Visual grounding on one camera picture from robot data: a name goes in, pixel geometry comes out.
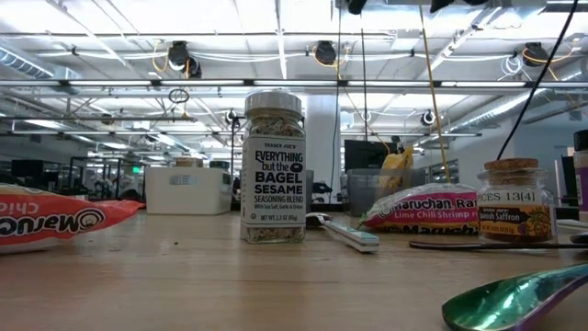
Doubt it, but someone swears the yellow ramen packet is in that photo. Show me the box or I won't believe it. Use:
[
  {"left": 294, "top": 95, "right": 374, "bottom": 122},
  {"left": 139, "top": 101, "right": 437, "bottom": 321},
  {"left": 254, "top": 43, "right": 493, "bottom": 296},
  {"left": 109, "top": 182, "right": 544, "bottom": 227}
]
[{"left": 377, "top": 145, "right": 414, "bottom": 194}]

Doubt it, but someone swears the lime chili shrimp ramen packet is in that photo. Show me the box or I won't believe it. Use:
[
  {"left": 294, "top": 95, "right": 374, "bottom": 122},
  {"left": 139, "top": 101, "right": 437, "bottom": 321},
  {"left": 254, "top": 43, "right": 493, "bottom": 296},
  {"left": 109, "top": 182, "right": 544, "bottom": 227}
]
[{"left": 359, "top": 182, "right": 481, "bottom": 235}]

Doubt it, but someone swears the saffron jar cork lid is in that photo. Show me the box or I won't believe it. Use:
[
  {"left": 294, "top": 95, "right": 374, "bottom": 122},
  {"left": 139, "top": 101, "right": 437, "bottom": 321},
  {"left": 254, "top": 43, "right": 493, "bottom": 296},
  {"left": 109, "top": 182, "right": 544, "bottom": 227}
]
[{"left": 476, "top": 157, "right": 558, "bottom": 245}]

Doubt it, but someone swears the black monitor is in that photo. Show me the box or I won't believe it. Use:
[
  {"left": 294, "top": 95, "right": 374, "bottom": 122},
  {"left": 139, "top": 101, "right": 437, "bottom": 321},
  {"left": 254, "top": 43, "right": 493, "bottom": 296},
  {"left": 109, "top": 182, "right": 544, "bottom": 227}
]
[{"left": 344, "top": 139, "right": 391, "bottom": 174}]

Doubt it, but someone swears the grey plastic bin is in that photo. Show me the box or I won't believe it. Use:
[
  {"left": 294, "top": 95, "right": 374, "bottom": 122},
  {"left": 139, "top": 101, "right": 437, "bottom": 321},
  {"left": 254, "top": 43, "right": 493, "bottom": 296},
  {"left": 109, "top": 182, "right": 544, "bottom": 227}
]
[
  {"left": 346, "top": 167, "right": 426, "bottom": 217},
  {"left": 305, "top": 169, "right": 315, "bottom": 213}
]

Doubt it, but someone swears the white round cap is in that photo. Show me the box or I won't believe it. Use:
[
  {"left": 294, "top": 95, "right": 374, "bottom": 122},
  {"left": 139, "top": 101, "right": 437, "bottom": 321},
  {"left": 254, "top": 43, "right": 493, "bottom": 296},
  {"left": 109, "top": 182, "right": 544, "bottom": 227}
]
[{"left": 239, "top": 90, "right": 308, "bottom": 245}]

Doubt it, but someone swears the white plastic bin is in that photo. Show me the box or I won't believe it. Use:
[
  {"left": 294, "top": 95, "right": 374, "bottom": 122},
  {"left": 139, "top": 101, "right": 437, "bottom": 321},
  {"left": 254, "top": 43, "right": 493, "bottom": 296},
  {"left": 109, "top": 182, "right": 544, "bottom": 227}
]
[{"left": 144, "top": 165, "right": 234, "bottom": 216}]

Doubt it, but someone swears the dark purple spoon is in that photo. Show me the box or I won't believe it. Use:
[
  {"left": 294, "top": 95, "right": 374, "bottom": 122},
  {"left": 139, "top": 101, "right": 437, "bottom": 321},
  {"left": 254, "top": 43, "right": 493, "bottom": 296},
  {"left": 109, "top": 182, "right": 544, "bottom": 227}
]
[{"left": 408, "top": 232, "right": 588, "bottom": 252}]

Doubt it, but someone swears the rainbow iridescent spoon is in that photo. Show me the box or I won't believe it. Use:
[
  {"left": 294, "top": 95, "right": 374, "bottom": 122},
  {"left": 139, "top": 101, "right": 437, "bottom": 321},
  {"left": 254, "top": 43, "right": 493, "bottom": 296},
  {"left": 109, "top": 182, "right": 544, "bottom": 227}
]
[{"left": 441, "top": 262, "right": 588, "bottom": 331}]

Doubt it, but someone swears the orange Maruchan ramen packet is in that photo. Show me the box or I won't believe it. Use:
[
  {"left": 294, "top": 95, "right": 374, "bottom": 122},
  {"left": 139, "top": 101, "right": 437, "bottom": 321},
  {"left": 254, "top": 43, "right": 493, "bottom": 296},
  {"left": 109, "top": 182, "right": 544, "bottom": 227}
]
[{"left": 0, "top": 182, "right": 146, "bottom": 256}]

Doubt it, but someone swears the yellow hanging cable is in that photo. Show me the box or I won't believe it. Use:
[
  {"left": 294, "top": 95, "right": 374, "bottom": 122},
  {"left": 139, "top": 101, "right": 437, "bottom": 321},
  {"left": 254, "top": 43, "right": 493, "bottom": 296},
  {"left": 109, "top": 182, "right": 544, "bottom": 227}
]
[{"left": 418, "top": 4, "right": 455, "bottom": 184}]

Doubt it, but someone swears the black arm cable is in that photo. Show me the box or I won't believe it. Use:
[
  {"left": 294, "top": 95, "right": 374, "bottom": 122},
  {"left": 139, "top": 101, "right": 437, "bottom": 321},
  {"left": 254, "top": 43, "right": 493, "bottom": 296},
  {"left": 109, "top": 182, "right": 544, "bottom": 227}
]
[{"left": 497, "top": 0, "right": 579, "bottom": 161}]

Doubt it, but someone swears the silver spoon patterned handle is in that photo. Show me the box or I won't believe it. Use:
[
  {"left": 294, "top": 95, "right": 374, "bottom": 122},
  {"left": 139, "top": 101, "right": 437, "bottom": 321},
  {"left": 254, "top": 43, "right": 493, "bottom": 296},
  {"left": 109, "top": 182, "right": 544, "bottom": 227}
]
[{"left": 305, "top": 211, "right": 381, "bottom": 254}]

